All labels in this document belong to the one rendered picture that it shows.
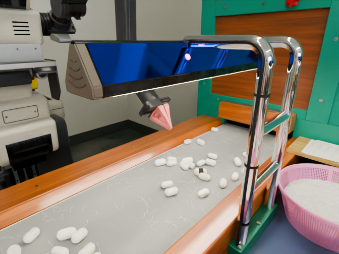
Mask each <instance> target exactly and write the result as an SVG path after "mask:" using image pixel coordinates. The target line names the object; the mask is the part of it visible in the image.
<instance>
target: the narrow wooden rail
mask: <svg viewBox="0 0 339 254"><path fill-rule="evenodd" d="M296 139H297V138H295V137H292V138H291V139H290V140H288V141H287V142H286V147H285V152H284V157H283V160H282V165H281V170H282V169H284V168H285V167H287V166H290V165H294V164H302V163H303V160H304V157H302V156H298V155H295V154H292V153H288V152H286V148H288V147H289V146H290V145H291V144H292V143H293V142H294V141H295V140H296ZM271 159H272V156H271V157H270V158H268V159H267V160H266V161H265V162H264V163H263V164H262V165H261V166H260V167H259V168H258V172H257V175H258V174H259V173H260V172H261V171H262V170H263V169H264V168H265V167H266V166H267V165H268V164H269V163H270V162H271ZM267 181H268V180H267ZM267 181H266V182H265V183H264V184H263V185H262V186H261V187H260V188H259V189H258V190H257V191H256V193H255V194H254V198H253V204H252V211H251V217H252V216H253V215H254V214H255V213H256V211H257V210H258V209H259V208H260V207H261V205H262V204H263V203H264V198H265V192H266V187H267ZM241 189H242V183H241V184H240V185H238V186H237V187H236V188H235V189H234V190H233V191H232V192H231V193H230V194H229V195H227V196H226V197H225V198H224V199H223V200H222V201H221V202H220V203H219V204H217V205H216V206H215V207H214V208H213V209H212V210H211V211H210V212H209V213H207V214H206V215H205V216H204V217H203V218H202V219H201V220H200V221H199V222H197V223H196V224H195V225H194V226H193V227H192V228H191V229H190V230H189V231H187V232H186V233H185V234H184V235H183V236H182V237H181V238H180V239H179V240H177V241H176V242H175V243H174V244H173V245H172V246H171V247H170V248H169V249H167V250H166V251H165V252H164V253H163V254H228V246H229V244H230V242H231V241H232V240H233V239H234V238H235V234H236V226H237V217H238V211H239V204H240V196H241ZM251 217H250V218H251Z"/></svg>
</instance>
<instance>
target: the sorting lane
mask: <svg viewBox="0 0 339 254"><path fill-rule="evenodd" d="M217 128H218V131H217V132H213V131H212V130H210V131H208V132H206V133H204V134H202V135H200V136H198V137H195V138H193V139H192V140H191V143H190V144H184V143H183V144H181V145H179V146H176V147H174V148H172V149H170V150H168V151H166V152H164V153H162V154H160V155H157V156H155V157H153V158H151V159H149V160H147V161H145V162H143V163H141V164H138V165H136V166H134V167H132V168H130V169H128V170H126V171H124V172H122V173H120V174H117V175H115V176H113V177H111V178H109V179H107V180H105V181H103V182H101V183H98V184H96V185H94V186H92V187H90V188H88V189H86V190H84V191H82V192H79V193H77V194H75V195H73V196H71V197H69V198H67V199H65V200H63V201H61V202H58V203H56V204H54V205H52V206H50V207H48V208H46V209H44V210H42V211H39V212H37V213H35V214H33V215H31V216H29V217H27V218H25V219H23V220H20V221H18V222H16V223H14V224H12V225H10V226H8V227H6V228H4V229H1V230H0V254H7V250H8V248H9V247H10V246H12V245H14V244H17V245H19V246H20V248H21V254H47V253H50V252H51V249H52V248H53V247H55V246H62V247H66V248H67V249H68V250H69V254H78V253H79V251H80V250H81V249H82V248H83V247H84V246H85V245H86V244H88V243H90V242H91V243H94V244H95V251H94V253H95V252H99V253H101V254H163V253H164V252H165V251H166V250H167V249H169V248H170V247H171V246H172V245H173V244H174V243H175V242H176V241H177V240H179V239H180V238H181V237H182V236H183V235H184V234H185V233H186V232H187V231H189V230H190V229H191V228H192V227H193V226H194V225H195V224H196V223H197V222H199V221H200V220H201V219H202V218H203V217H204V216H205V215H206V214H207V213H209V212H210V211H211V210H212V209H213V208H214V207H215V206H216V205H217V204H219V203H220V202H221V201H222V200H223V199H224V198H225V197H226V196H227V195H229V194H230V193H231V192H232V191H233V190H234V189H235V188H236V187H237V186H238V185H240V184H241V183H242V181H243V174H242V173H241V170H242V169H243V168H244V162H245V159H246V157H243V155H242V154H243V152H246V151H247V143H248V135H249V131H246V130H242V129H239V128H235V127H232V126H228V125H224V124H223V125H221V126H219V127H217ZM198 139H201V140H203V141H204V142H205V144H204V145H203V146H201V145H199V144H197V140H198ZM274 141H275V138H272V137H268V136H264V137H263V141H262V147H261V153H260V160H259V166H261V165H262V164H263V163H264V162H265V161H266V160H267V159H268V158H270V157H271V156H272V153H273V147H274ZM209 153H213V154H216V155H217V158H216V159H212V160H215V161H216V165H215V166H211V165H208V164H206V163H205V164H204V165H202V166H197V162H198V161H200V160H202V159H203V160H206V159H207V158H209V157H208V154H209ZM169 156H170V157H175V158H176V159H177V164H176V165H175V166H167V165H166V164H165V165H161V166H156V165H155V164H154V162H155V160H157V159H161V158H164V159H165V160H166V162H167V157H169ZM187 157H191V158H192V159H193V163H194V164H195V168H193V169H191V168H190V167H189V168H188V169H187V170H184V169H183V168H182V167H181V166H180V162H181V161H182V159H183V158H187ZM236 157H238V158H240V160H241V162H242V165H241V166H236V165H235V163H234V158H236ZM210 159H211V158H210ZM196 168H205V169H206V170H207V174H208V175H209V176H210V180H209V181H205V180H201V179H200V178H199V177H198V176H197V175H195V173H194V170H195V169H196ZM234 172H237V173H238V174H239V177H238V180H236V181H234V180H232V174H233V173H234ZM222 178H225V179H226V180H227V186H226V187H225V188H222V187H220V185H219V183H220V180H221V179H222ZM169 180H170V181H172V182H173V186H175V187H177V188H178V193H177V194H176V195H172V196H169V197H168V196H166V195H165V193H164V191H165V190H166V189H167V188H162V187H161V183H162V182H163V181H169ZM204 188H207V189H208V190H209V194H208V195H206V196H205V197H203V198H201V197H199V196H198V192H199V191H200V190H202V189H204ZM34 227H38V228H39V229H40V234H39V235H38V236H37V237H36V238H35V239H34V240H33V241H32V242H30V243H25V242H24V241H23V237H24V235H25V234H26V233H27V232H29V231H30V230H31V229H32V228H34ZM68 227H75V228H76V230H77V231H78V230H79V229H80V228H83V227H84V228H86V229H87V230H88V233H87V235H86V237H84V238H83V239H82V240H81V241H80V242H79V243H72V241H71V238H69V239H66V240H58V239H57V232H58V231H59V230H61V229H65V228H68ZM94 253H93V254H94Z"/></svg>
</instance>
